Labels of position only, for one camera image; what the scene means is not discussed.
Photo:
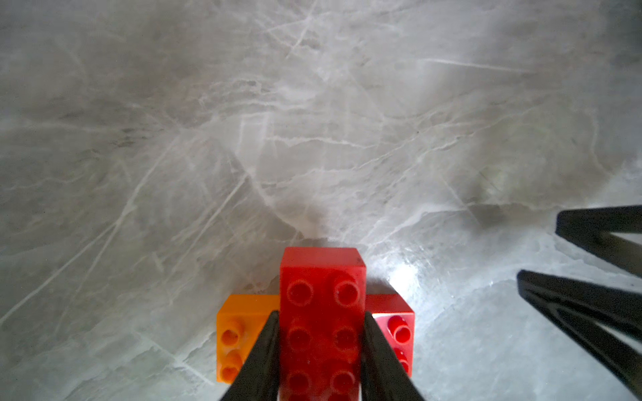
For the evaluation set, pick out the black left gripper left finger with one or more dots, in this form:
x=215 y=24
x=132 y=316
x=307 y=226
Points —
x=259 y=378

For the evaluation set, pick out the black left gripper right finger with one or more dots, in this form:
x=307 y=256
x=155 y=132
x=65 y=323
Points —
x=382 y=376

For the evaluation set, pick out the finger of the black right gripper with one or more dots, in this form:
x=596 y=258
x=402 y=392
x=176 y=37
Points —
x=599 y=231
x=588 y=313

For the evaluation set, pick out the small red lego brick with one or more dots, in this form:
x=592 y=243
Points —
x=396 y=319

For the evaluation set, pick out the small orange upturned lego brick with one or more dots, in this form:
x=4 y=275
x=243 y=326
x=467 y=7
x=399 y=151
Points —
x=239 y=323

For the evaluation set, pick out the long red lego brick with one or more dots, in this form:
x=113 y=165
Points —
x=321 y=317

